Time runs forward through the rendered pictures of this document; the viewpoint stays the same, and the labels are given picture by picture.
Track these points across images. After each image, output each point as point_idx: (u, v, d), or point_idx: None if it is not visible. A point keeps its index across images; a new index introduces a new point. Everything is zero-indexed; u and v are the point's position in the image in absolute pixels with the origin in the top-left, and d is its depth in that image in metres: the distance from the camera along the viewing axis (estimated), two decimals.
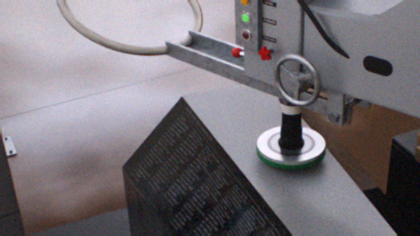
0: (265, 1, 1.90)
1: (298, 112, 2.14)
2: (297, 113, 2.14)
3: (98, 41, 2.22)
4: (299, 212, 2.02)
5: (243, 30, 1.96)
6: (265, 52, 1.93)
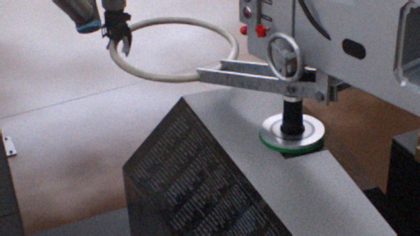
0: None
1: (296, 100, 2.26)
2: (296, 101, 2.26)
3: (137, 74, 2.54)
4: (299, 212, 2.02)
5: (244, 8, 2.10)
6: (260, 29, 2.06)
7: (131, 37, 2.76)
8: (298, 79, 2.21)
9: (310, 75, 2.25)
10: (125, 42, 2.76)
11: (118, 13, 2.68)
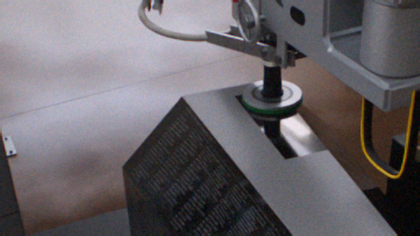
0: None
1: (273, 65, 2.48)
2: (273, 66, 2.48)
3: (153, 29, 2.85)
4: (299, 212, 2.02)
5: None
6: None
7: None
8: (273, 45, 2.42)
9: (287, 43, 2.45)
10: (157, 0, 3.07)
11: None
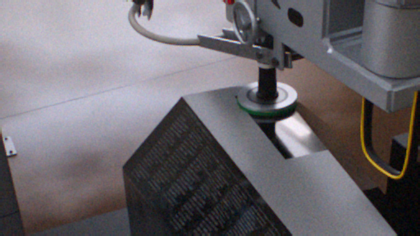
0: None
1: (268, 67, 2.46)
2: (268, 68, 2.47)
3: (144, 34, 2.83)
4: (299, 212, 2.02)
5: None
6: None
7: (152, 2, 3.05)
8: (268, 47, 2.41)
9: None
10: (146, 6, 3.05)
11: None
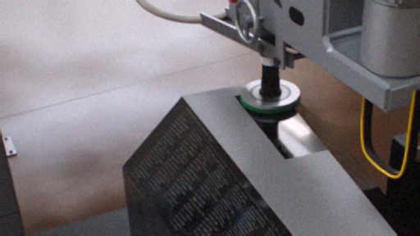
0: None
1: (271, 65, 2.47)
2: (271, 65, 2.47)
3: (147, 8, 2.80)
4: (299, 212, 2.02)
5: None
6: None
7: None
8: (271, 42, 2.41)
9: None
10: None
11: None
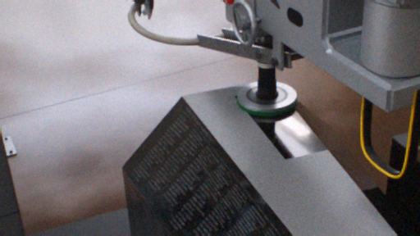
0: None
1: (268, 67, 2.47)
2: (267, 67, 2.47)
3: (144, 34, 2.83)
4: (299, 212, 2.02)
5: None
6: None
7: (152, 2, 3.06)
8: (268, 47, 2.41)
9: None
10: (147, 6, 3.06)
11: None
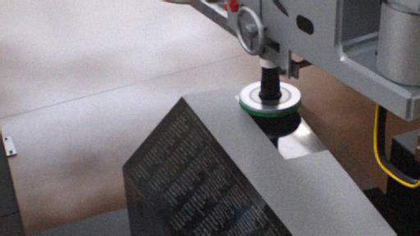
0: None
1: (271, 66, 2.40)
2: (271, 67, 2.40)
3: None
4: (299, 212, 2.02)
5: None
6: (232, 4, 2.22)
7: None
8: (272, 43, 2.34)
9: None
10: None
11: None
